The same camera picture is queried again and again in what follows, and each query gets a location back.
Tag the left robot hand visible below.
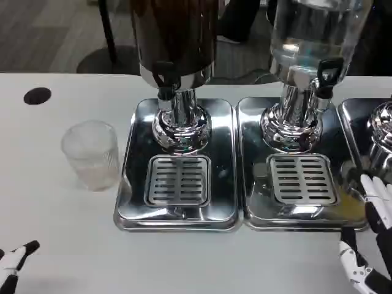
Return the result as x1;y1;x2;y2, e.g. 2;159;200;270
0;240;40;294

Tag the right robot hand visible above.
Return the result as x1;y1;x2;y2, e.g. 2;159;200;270
338;173;392;294

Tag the clear ribbed glass cup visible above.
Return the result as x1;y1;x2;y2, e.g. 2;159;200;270
61;120;120;192

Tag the black dispenser tap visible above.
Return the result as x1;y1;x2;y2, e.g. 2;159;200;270
152;61;182;111
314;57;344;111

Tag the chrome dispenser base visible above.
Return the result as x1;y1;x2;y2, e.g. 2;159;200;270
366;102;392;181

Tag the slotted steel grid plate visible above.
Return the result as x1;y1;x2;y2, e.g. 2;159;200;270
268;153;340;206
143;154;213;207

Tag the steel drip tray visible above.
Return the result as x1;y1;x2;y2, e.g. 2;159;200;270
113;97;240;233
337;97;392;187
235;97;370;233

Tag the black round table grommet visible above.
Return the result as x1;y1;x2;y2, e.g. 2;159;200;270
23;87;52;106

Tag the clear water drink dispenser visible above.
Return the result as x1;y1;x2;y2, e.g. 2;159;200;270
260;0;374;154

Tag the black stand with round base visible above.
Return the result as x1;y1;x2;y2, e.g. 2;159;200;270
76;0;141;74

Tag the black floor object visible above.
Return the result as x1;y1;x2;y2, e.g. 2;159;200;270
216;0;271;43

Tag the dark coffee drink dispenser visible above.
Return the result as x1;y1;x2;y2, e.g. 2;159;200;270
130;0;219;154

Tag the grey floor cable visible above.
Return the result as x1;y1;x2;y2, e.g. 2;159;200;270
217;72;272;84

